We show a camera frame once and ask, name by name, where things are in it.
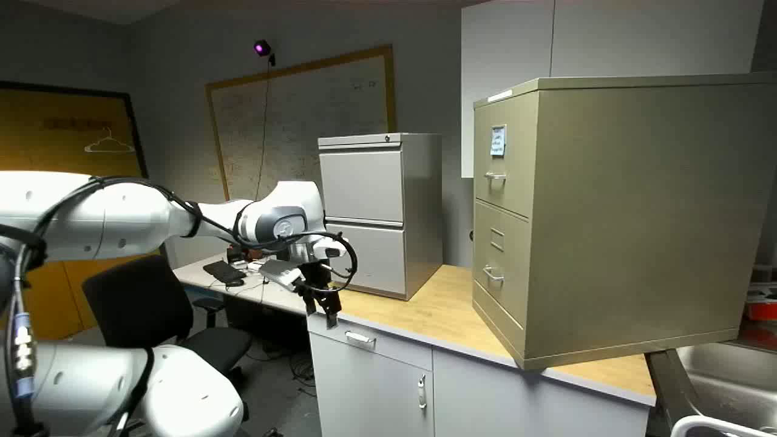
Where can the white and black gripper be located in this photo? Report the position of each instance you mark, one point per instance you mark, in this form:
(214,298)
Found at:
(282,271)

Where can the beige unlabelled cabinet drawer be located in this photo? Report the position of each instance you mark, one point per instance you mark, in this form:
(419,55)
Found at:
(500,263)

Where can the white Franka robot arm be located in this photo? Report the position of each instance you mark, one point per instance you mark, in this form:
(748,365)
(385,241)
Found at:
(105,219)

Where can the grey drawer without lock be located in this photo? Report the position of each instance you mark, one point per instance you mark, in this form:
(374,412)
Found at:
(378,259)

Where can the grey counter base cabinet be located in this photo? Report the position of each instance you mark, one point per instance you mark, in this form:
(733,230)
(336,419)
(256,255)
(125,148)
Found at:
(380,389)

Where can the grey drawer beside lock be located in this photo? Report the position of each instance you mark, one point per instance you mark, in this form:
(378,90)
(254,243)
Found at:
(363,186)

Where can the grey metal file cabinet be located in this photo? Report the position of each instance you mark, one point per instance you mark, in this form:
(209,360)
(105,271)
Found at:
(421,210)

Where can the beige drawer with label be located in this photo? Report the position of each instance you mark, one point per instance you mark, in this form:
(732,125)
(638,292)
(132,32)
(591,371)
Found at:
(504,155)

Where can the beige metal file cabinet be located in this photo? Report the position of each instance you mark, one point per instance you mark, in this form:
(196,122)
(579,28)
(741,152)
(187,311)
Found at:
(640,219)

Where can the white desk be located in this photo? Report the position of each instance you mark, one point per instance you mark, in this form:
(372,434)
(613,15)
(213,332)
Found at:
(243,288)

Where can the black keyboard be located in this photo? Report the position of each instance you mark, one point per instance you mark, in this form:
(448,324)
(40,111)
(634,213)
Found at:
(225,274)

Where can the black office chair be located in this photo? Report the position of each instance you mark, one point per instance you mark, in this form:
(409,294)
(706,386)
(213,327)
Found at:
(147,305)

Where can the wood framed whiteboard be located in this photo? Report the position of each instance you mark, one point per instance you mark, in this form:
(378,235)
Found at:
(324,112)

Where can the yellow framed poster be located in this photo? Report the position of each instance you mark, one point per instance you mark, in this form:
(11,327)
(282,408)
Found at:
(69,134)

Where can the white curved tube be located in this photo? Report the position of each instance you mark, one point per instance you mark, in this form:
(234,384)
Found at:
(712,426)

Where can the steel sink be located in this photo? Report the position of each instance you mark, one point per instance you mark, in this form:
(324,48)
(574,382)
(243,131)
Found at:
(730,379)

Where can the red object by sink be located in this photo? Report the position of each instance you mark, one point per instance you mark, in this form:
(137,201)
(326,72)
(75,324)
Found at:
(760,317)

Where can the camera with purple light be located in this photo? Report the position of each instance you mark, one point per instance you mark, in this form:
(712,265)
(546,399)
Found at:
(264,49)

